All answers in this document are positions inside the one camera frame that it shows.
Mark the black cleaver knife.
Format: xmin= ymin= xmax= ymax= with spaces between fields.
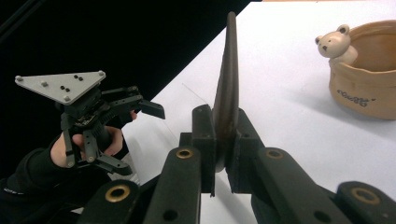
xmin=212 ymin=11 xmax=241 ymax=174

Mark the brown bear cup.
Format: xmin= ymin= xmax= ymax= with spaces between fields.
xmin=314 ymin=20 xmax=396 ymax=121

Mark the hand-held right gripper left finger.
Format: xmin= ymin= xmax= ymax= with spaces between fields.
xmin=179 ymin=104 xmax=218 ymax=198

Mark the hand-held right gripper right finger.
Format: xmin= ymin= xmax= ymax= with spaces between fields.
xmin=225 ymin=106 xmax=266 ymax=194

